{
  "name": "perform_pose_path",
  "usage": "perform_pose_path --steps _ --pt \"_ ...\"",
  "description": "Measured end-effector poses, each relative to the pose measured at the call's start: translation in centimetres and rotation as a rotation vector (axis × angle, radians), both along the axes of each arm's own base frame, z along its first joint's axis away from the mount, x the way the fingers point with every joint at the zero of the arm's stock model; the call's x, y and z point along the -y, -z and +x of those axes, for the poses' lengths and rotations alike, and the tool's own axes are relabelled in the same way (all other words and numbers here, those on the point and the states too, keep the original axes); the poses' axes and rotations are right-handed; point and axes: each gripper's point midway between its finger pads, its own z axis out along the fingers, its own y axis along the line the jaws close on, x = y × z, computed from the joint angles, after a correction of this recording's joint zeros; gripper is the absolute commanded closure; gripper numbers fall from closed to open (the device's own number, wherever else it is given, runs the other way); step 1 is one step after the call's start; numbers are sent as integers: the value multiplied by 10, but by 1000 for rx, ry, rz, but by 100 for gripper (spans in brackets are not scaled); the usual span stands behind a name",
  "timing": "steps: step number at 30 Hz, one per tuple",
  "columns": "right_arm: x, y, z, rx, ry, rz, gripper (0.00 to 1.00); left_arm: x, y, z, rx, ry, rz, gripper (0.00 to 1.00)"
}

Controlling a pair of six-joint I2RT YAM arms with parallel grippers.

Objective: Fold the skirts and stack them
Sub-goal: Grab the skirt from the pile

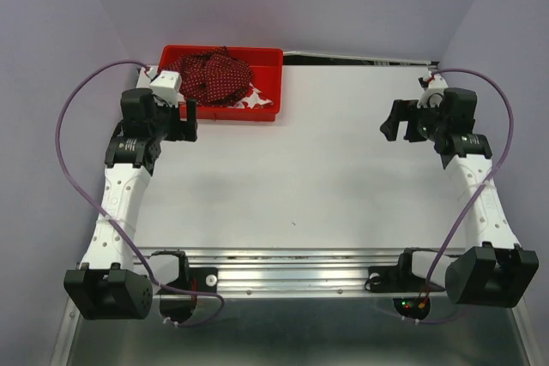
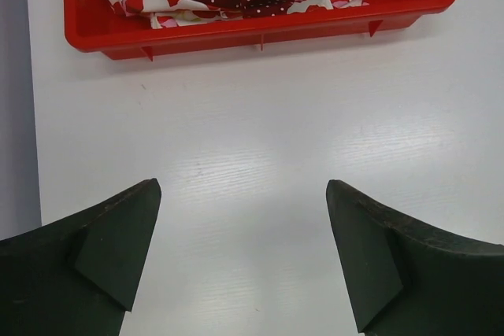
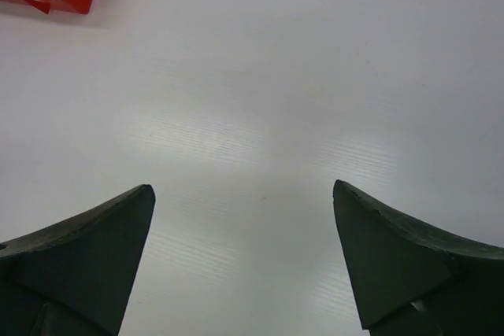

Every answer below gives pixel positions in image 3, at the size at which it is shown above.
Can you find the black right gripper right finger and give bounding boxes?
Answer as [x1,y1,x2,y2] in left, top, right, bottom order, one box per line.
[333,180,503,335]

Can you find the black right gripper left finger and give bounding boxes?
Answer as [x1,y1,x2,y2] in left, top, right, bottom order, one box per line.
[1,184,155,335]

